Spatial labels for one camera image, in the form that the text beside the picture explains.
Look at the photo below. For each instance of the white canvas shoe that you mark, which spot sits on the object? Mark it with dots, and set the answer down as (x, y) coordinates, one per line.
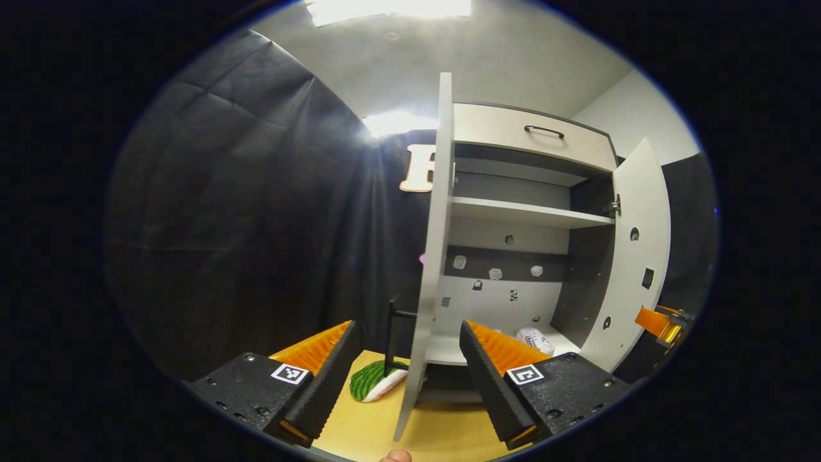
(535, 340)

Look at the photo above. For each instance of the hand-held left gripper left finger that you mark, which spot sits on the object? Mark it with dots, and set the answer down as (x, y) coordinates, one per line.
(333, 378)

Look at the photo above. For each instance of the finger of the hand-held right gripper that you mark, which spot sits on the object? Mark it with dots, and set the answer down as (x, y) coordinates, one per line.
(657, 322)

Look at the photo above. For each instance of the grey white shoe cabinet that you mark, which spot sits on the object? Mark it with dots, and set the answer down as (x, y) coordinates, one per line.
(580, 282)

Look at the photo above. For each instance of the bright lamp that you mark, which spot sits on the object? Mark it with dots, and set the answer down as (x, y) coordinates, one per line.
(397, 123)

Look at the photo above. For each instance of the metal door hinge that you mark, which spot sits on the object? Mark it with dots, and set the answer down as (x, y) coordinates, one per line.
(614, 206)

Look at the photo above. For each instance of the black metal stand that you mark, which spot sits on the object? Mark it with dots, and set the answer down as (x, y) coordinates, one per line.
(389, 333)

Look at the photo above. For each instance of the watermelon slice plush toy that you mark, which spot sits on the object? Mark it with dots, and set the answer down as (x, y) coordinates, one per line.
(372, 382)

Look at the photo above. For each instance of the white cabinet drawer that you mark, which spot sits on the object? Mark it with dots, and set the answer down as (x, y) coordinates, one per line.
(494, 131)

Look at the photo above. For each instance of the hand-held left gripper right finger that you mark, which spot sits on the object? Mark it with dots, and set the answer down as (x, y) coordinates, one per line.
(487, 385)

